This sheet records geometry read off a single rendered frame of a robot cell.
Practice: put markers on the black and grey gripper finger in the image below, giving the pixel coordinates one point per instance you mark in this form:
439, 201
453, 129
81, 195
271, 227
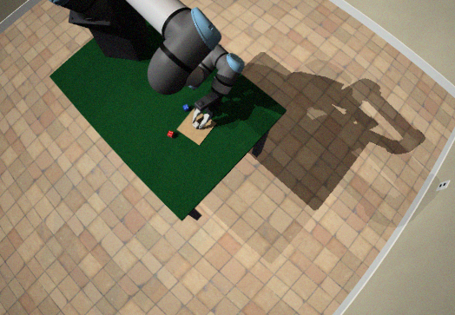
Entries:
207, 117
196, 113

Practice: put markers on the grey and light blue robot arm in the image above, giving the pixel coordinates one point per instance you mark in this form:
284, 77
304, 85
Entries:
189, 38

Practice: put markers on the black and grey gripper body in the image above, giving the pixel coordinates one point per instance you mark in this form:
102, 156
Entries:
217, 104

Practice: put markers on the peach flat mat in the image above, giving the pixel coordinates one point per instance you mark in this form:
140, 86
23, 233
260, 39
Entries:
196, 135

